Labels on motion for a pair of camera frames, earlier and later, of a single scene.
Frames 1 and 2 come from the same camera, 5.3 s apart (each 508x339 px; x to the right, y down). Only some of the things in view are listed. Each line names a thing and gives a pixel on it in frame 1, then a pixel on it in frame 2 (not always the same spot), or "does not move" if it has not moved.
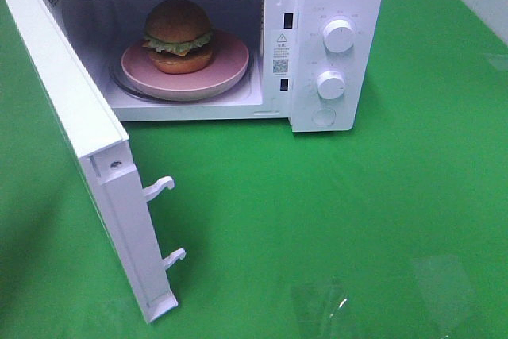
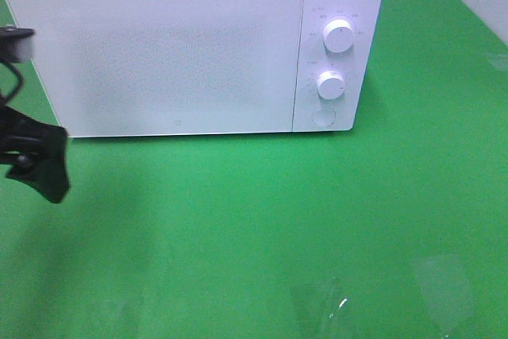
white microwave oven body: x=298 y=40 does not move
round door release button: x=323 y=117 does not move
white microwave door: x=103 y=148 -> x=138 y=58
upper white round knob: x=339 y=34 does not move
